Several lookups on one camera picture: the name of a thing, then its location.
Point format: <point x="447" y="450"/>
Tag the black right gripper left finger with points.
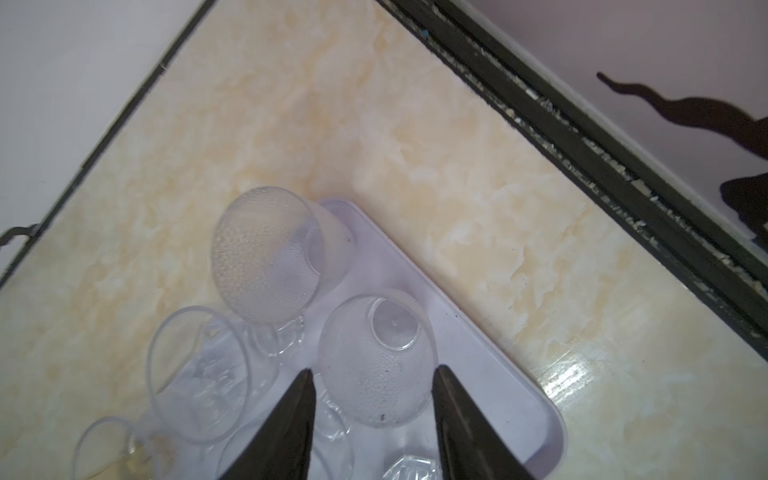
<point x="278" y="444"/>

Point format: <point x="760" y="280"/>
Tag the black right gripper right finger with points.
<point x="469" y="447"/>

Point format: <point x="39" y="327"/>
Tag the clear faceted glass tumbler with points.
<point x="332" y="455"/>

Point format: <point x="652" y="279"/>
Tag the clear glass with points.
<point x="278" y="341"/>
<point x="413" y="467"/>

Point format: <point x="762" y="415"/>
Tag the frosted dimpled clear cup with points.
<point x="376" y="357"/>

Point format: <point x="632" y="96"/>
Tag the amber plastic cup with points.
<point x="115" y="447"/>

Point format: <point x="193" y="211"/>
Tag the clear cup back row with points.
<point x="274" y="252"/>

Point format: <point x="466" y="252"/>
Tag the lilac plastic tray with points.
<point x="521" y="414"/>

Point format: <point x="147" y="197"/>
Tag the black back base frame bar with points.
<point x="720" y="270"/>

